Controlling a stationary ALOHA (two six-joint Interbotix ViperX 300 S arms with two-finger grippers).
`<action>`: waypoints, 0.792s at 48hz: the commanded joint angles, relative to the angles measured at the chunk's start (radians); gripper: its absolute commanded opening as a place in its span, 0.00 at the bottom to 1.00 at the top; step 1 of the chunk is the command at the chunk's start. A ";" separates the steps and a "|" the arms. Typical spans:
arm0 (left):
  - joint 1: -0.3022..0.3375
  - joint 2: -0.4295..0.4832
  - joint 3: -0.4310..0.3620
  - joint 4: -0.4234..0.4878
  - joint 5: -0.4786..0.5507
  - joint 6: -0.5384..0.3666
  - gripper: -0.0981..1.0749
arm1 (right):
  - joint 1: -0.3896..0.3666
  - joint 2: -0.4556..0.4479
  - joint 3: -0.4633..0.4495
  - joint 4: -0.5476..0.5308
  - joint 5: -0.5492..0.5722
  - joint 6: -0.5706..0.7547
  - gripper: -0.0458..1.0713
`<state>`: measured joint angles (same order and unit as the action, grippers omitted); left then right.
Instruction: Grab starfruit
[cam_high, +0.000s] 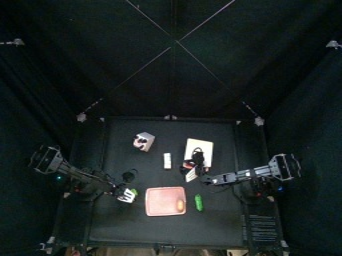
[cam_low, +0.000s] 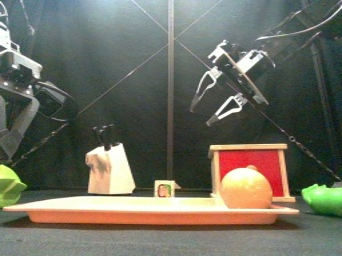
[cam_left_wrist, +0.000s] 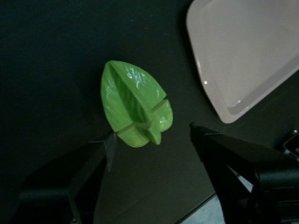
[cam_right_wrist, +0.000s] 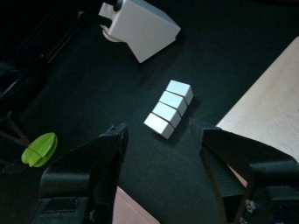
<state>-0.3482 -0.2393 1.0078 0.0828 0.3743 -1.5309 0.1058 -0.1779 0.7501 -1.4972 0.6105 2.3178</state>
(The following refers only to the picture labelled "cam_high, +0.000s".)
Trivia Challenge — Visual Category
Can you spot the green toy vegetable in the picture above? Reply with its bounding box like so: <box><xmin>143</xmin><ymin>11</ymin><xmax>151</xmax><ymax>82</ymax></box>
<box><xmin>194</xmin><ymin>194</ymin><xmax>204</xmax><ymax>213</ymax></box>

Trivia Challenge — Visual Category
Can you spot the white toy knife block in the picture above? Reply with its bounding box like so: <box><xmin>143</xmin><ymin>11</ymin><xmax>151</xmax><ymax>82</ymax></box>
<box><xmin>132</xmin><ymin>131</ymin><xmax>158</xmax><ymax>153</ymax></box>

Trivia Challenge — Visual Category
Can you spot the small white printed carton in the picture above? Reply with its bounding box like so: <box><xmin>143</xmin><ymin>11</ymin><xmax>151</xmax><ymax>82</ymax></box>
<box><xmin>162</xmin><ymin>152</ymin><xmax>174</xmax><ymax>171</ymax></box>

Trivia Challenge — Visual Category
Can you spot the white text label sticker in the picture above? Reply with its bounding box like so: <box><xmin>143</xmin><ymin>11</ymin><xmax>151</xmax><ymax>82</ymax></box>
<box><xmin>246</xmin><ymin>213</ymin><xmax>278</xmax><ymax>245</ymax></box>

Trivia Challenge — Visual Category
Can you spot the pink plastic tray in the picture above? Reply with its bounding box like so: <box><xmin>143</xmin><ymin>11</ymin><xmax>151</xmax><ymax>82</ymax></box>
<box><xmin>144</xmin><ymin>185</ymin><xmax>188</xmax><ymax>218</ymax></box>

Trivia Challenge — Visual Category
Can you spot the grey frame clamp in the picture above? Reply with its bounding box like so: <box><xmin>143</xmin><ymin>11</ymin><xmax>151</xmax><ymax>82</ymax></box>
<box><xmin>0</xmin><ymin>37</ymin><xmax>27</xmax><ymax>47</ymax></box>
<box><xmin>325</xmin><ymin>39</ymin><xmax>342</xmax><ymax>50</ymax></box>

